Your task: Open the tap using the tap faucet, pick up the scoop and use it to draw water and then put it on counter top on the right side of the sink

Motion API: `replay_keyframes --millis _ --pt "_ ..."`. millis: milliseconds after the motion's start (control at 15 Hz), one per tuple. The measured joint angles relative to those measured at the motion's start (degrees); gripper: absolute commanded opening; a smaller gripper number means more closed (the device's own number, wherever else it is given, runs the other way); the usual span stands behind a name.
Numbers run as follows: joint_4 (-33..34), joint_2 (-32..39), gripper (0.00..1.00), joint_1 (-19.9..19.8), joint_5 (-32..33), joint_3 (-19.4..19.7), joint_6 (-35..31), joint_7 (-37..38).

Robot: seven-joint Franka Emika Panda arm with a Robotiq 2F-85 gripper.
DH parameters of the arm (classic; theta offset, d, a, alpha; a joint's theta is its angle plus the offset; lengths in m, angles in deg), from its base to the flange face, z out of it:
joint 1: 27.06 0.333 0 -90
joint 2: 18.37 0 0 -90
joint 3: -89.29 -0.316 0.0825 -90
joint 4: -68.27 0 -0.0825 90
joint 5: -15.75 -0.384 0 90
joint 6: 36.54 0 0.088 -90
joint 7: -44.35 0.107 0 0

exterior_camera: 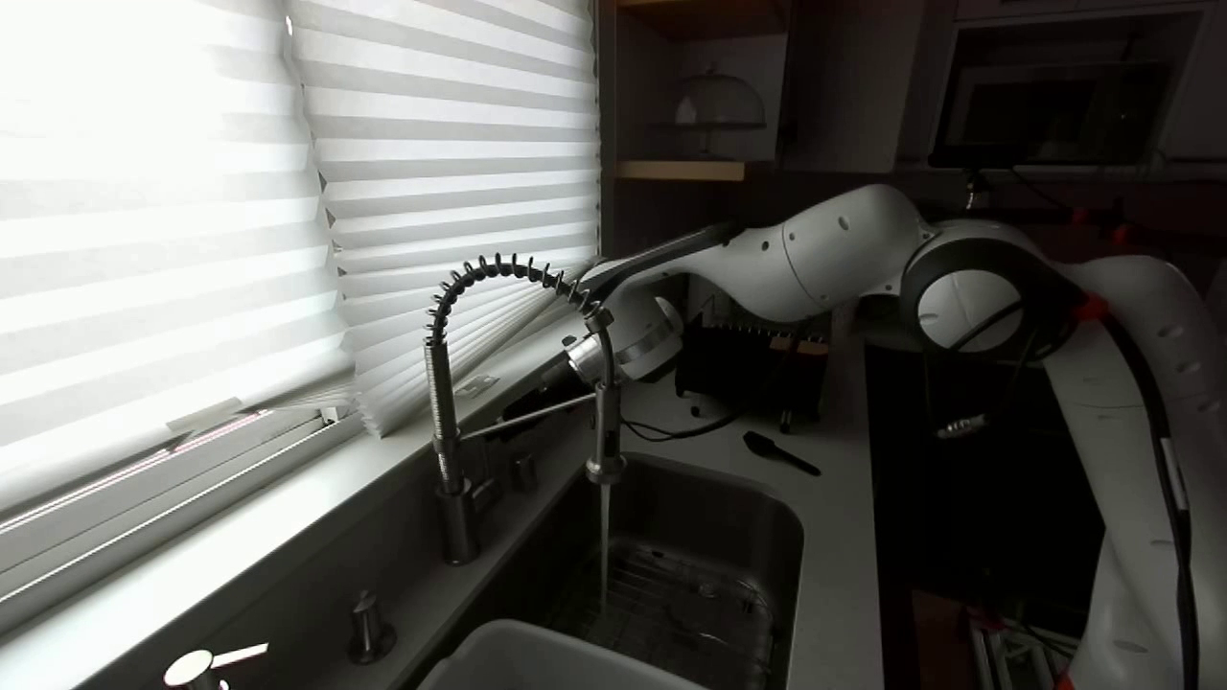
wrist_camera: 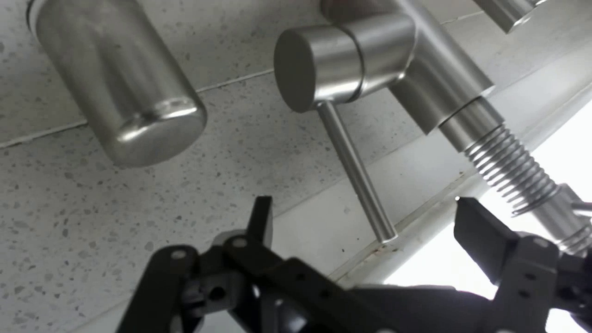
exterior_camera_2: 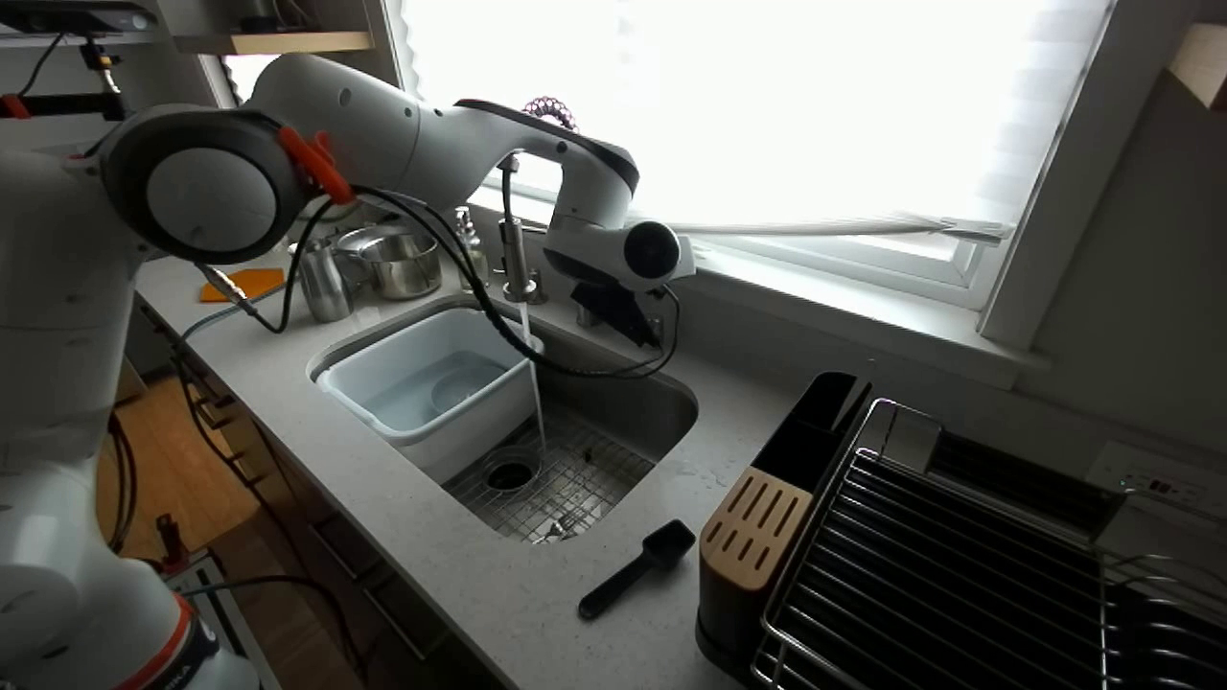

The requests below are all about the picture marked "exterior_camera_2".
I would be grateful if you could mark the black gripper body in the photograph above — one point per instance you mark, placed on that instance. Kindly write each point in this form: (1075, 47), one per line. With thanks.
(592, 276)

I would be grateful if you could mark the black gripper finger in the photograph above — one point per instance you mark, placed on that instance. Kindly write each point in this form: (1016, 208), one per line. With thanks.
(602, 311)
(640, 323)

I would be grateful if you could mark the chrome spring neck faucet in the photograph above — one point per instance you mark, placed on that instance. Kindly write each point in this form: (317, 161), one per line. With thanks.
(515, 242)

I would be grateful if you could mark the black plastic scoop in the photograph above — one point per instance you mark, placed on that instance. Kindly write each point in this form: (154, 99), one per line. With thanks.
(634, 575)

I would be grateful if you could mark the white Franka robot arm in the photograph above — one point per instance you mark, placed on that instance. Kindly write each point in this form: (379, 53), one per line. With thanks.
(370, 127)

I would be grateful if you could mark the stainless steel sink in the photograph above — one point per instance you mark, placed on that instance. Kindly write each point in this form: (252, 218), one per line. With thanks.
(636, 406)

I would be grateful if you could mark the black holder wooden slotted top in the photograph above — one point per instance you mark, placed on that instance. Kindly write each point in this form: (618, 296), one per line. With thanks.
(755, 521)

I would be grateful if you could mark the white plastic wash basin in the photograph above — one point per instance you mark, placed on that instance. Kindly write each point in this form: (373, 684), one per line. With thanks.
(427, 384)

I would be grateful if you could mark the stainless steel pot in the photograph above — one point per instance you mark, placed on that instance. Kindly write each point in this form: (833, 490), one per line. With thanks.
(400, 265)

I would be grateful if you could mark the narrow white pleated blind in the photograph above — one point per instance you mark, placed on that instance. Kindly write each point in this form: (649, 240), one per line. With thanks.
(831, 99)

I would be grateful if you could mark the wooden shelf board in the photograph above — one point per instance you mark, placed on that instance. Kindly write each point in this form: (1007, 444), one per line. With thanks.
(299, 39)

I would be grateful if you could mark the black coffee machine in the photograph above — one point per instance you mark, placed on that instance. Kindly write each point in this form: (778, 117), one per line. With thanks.
(946, 575)

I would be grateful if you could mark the white wall outlet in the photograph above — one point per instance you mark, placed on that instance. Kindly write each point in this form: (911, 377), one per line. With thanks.
(1154, 485)

